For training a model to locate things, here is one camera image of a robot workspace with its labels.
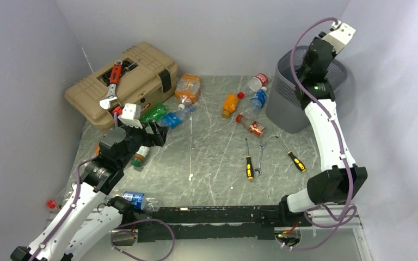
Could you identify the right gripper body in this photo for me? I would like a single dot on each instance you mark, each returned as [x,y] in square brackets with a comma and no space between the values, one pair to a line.
[299,74]

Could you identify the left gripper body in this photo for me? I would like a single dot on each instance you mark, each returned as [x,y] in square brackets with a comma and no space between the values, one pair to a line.
[136,137]

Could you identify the clear bottle blue label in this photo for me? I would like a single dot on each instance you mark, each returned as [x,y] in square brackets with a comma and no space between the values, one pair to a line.
[173,119]

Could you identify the brown bottle green cap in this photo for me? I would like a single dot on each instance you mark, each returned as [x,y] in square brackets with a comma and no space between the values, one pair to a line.
[139,157]

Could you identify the red label sauce bottle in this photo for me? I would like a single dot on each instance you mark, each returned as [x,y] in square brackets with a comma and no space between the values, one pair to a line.
[252,126]

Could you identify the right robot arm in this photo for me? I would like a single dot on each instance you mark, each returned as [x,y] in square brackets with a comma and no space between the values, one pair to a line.
[340,177]

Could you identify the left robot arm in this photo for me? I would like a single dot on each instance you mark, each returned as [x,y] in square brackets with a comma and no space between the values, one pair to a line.
[67,237]

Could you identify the grey mesh waste bin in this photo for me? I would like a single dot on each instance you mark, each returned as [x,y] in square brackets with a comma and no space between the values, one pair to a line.
[283,107]

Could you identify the crushed orange label bottle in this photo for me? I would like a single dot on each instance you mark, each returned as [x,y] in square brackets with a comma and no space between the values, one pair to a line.
[97,150]

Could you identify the green plastic bottle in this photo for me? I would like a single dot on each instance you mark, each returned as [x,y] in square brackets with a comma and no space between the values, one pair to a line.
[155,113]

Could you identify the large orange label bottle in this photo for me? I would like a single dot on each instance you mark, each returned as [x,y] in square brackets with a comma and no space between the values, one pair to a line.
[188,90]

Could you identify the blue pepsi bottle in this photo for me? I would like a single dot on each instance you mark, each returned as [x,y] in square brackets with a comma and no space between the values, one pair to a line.
[143,201]

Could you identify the tan plastic toolbox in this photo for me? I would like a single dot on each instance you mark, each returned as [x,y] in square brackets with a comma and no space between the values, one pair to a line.
[148,77]

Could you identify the clear bottle red cap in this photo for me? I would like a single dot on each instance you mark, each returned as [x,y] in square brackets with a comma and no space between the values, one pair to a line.
[253,85]

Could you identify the red adjustable wrench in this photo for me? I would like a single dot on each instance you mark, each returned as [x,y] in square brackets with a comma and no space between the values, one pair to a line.
[114,80]

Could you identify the orange juice bottle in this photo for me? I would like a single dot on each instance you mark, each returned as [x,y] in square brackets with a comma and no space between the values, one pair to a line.
[229,105]

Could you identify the blue label water bottle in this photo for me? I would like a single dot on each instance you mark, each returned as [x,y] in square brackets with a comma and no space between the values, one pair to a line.
[257,102]

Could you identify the small red cap bottle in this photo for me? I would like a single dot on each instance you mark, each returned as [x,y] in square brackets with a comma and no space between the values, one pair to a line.
[60,199]

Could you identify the yellow black screwdriver left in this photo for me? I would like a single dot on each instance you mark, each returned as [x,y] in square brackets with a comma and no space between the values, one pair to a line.
[249,166]

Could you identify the yellow black screwdriver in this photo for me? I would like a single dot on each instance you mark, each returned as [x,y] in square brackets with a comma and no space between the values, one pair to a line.
[249,166]
[297,162]

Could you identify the silver open-end wrench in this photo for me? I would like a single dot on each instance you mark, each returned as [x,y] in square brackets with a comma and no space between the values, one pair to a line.
[257,169]

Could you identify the yellow black screwdriver right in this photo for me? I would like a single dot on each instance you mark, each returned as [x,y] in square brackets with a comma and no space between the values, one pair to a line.
[297,162]

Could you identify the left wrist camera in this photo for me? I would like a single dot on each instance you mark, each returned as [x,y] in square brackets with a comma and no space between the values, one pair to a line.
[128,115]

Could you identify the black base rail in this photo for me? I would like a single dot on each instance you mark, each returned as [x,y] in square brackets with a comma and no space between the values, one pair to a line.
[262,222]

